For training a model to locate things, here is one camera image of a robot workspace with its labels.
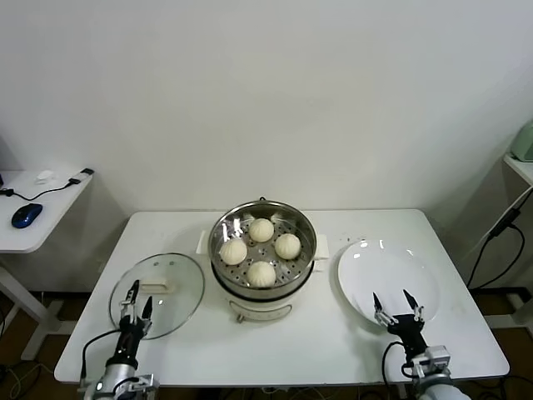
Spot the white round plate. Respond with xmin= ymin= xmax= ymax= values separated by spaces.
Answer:
xmin=332 ymin=238 xmax=441 ymax=330

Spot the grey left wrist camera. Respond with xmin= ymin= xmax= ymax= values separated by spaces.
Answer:
xmin=114 ymin=372 xmax=162 ymax=393

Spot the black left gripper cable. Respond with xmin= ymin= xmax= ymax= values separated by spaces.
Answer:
xmin=81 ymin=327 xmax=126 ymax=380

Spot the white steamed baozi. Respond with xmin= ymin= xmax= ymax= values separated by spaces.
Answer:
xmin=274 ymin=233 xmax=301 ymax=260
xmin=247 ymin=261 xmax=276 ymax=288
xmin=219 ymin=239 xmax=247 ymax=265
xmin=248 ymin=217 xmax=275 ymax=243

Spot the white electric cooker base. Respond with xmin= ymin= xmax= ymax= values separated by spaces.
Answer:
xmin=195 ymin=228 xmax=331 ymax=324

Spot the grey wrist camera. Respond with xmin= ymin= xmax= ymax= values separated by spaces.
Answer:
xmin=114 ymin=372 xmax=162 ymax=393
xmin=402 ymin=344 xmax=452 ymax=378

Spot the silver black cable adapter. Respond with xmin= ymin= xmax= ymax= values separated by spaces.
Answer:
xmin=68 ymin=167 xmax=95 ymax=185

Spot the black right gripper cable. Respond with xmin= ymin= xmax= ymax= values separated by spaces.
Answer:
xmin=381 ymin=340 xmax=407 ymax=387

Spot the white side desk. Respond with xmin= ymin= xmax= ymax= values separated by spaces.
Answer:
xmin=0 ymin=168 xmax=95 ymax=362

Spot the perforated steel steamer basket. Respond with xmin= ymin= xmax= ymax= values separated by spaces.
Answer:
xmin=207 ymin=200 xmax=317 ymax=301

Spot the thin white wall cable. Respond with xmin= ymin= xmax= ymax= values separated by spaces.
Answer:
xmin=468 ymin=192 xmax=526 ymax=262

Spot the blue computer mouse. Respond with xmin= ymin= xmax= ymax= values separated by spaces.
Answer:
xmin=11 ymin=202 xmax=44 ymax=229

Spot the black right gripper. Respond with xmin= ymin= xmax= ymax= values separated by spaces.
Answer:
xmin=371 ymin=289 xmax=429 ymax=358

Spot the round glass pot lid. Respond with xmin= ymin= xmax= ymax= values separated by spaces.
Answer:
xmin=108 ymin=252 xmax=207 ymax=339

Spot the pale green appliance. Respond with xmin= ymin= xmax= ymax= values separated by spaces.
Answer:
xmin=510 ymin=118 xmax=533 ymax=162

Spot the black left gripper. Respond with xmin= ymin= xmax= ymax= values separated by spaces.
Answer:
xmin=118 ymin=279 xmax=154 ymax=359

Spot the thin black desk cable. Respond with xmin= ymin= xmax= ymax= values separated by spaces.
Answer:
xmin=0 ymin=179 xmax=72 ymax=202

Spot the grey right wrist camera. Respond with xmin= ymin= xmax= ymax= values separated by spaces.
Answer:
xmin=402 ymin=344 xmax=452 ymax=378

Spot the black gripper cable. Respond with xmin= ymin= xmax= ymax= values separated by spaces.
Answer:
xmin=81 ymin=327 xmax=126 ymax=380
xmin=381 ymin=340 xmax=407 ymax=387

